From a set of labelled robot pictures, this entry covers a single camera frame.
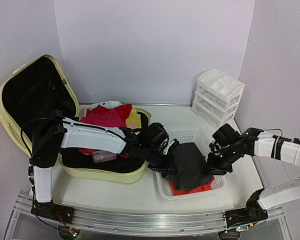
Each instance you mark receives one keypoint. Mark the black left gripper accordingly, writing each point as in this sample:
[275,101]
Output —
[165,169]

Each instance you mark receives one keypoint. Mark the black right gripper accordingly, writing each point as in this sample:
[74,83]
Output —
[215,167]

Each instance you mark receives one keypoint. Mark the black garment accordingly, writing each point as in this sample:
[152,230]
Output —
[191,168]

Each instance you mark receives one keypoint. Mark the white perforated plastic basket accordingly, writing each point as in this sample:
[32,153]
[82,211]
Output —
[200,138]

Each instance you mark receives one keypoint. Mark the orange garment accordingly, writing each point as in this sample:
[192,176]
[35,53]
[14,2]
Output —
[203,188]

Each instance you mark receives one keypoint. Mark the pale green hard-shell suitcase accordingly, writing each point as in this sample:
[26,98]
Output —
[35,90]

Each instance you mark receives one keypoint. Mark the magenta garment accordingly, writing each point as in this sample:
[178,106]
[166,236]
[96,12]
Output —
[109,119]

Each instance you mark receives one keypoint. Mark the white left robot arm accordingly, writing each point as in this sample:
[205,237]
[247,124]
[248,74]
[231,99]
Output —
[117,154]

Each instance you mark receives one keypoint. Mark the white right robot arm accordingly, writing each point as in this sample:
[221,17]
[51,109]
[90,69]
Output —
[281,160]

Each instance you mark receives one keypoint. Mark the pink round container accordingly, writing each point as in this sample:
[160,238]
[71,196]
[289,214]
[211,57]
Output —
[133,125]

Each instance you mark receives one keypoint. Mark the yellow folded garment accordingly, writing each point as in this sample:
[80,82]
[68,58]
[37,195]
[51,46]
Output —
[134,117]

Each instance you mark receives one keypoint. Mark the red folded garment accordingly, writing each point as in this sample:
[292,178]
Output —
[126,109]

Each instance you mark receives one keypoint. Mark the clear pink plastic bottle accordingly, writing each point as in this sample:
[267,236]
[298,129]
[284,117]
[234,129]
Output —
[100,156]

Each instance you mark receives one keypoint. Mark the white plastic drawer organizer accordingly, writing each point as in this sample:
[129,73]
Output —
[217,97]

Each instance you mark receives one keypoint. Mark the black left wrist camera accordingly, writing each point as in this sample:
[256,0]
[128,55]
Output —
[156,135]

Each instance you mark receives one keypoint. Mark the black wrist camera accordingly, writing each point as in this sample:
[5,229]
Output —
[225,135]
[156,135]

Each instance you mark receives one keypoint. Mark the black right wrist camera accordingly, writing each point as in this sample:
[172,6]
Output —
[225,135]

